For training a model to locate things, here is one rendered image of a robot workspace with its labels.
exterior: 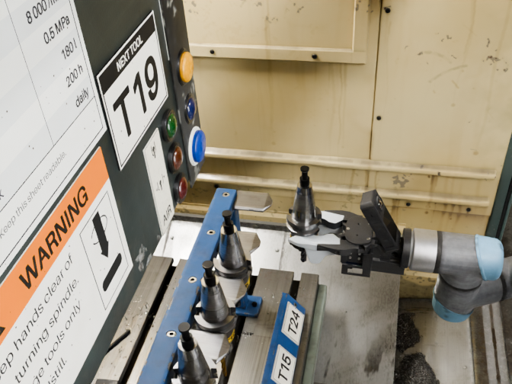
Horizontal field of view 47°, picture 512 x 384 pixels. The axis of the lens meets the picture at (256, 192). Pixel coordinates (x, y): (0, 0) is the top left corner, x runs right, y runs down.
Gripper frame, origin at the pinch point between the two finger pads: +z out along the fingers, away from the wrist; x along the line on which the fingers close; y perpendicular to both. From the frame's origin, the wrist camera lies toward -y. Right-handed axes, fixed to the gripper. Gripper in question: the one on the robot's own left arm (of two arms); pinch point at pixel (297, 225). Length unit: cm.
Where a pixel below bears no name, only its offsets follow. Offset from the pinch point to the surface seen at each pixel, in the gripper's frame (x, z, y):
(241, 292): -18.5, 6.0, -1.3
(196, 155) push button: -38, 4, -42
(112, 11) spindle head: -46, 5, -59
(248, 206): 2.0, 9.7, -1.6
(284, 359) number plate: -10.5, 0.6, 25.8
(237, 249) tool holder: -13.7, 7.7, -5.9
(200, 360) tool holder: -35.2, 7.5, -6.3
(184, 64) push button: -38, 4, -51
